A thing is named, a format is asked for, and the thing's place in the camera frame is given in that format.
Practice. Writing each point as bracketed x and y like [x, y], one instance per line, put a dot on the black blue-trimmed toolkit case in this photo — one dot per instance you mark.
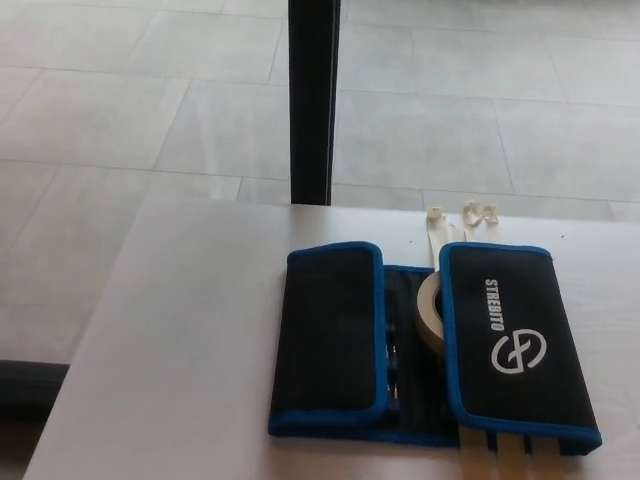
[330, 320]

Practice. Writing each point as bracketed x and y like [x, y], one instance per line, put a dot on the beige masking tape roll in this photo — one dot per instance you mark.
[426, 315]

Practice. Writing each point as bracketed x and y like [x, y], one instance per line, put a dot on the black vertical post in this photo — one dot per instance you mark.
[312, 100]

